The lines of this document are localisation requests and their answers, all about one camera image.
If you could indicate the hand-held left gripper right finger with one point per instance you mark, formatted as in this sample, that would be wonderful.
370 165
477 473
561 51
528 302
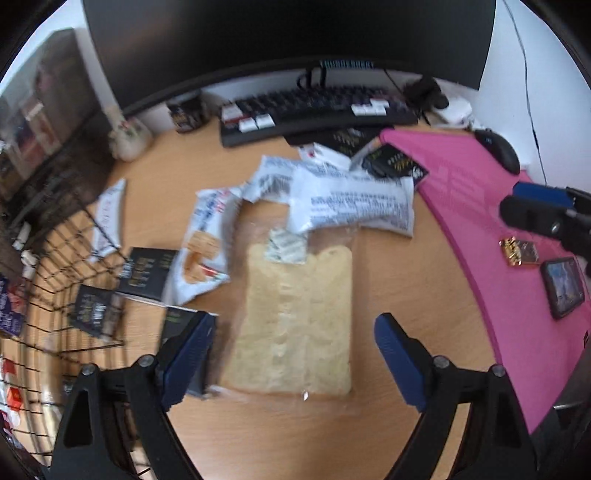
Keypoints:
397 364

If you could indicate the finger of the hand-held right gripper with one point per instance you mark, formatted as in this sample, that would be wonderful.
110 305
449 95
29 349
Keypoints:
526 214
540 194

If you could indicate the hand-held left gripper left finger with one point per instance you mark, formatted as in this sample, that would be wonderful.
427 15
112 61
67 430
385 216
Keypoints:
189 360

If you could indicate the black gold box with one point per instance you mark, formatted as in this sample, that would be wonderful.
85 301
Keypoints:
145 274

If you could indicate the white cracker snack packet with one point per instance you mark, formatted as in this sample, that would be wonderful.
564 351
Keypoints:
198 258

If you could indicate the large white packet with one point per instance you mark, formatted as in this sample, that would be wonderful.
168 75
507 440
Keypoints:
355 205

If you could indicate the gold wrapped candy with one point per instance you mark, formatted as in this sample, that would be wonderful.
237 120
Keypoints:
519 251

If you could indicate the pink mouse mat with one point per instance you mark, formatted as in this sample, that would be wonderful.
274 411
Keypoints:
485 230

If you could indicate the black smartphone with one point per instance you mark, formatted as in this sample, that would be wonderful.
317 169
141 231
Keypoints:
562 288

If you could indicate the black computer mouse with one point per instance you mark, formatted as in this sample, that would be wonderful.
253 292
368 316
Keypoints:
501 150

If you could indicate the white power strip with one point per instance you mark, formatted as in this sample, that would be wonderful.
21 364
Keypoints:
455 111

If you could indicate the small white desiccant sachet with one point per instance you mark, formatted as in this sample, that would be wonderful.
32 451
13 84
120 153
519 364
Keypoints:
286 244

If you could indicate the black power adapter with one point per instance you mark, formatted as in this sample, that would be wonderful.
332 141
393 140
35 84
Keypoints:
425 92

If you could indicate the long white sachet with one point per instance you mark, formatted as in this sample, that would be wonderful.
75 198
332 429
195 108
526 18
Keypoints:
108 217

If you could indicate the purple snack packet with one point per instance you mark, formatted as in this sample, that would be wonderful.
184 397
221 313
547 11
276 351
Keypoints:
10 307

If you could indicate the white pizza print sachet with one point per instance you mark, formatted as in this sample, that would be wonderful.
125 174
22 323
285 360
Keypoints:
325 156

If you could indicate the dark keyboard with white keys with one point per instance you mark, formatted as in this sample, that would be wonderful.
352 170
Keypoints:
314 104

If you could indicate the dark glass jar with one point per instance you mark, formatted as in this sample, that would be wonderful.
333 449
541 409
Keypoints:
185 115

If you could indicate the dark acrylic storage box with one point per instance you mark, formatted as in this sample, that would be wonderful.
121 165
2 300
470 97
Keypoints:
51 106

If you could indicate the black computer monitor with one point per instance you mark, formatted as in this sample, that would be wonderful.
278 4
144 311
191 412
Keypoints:
277 37

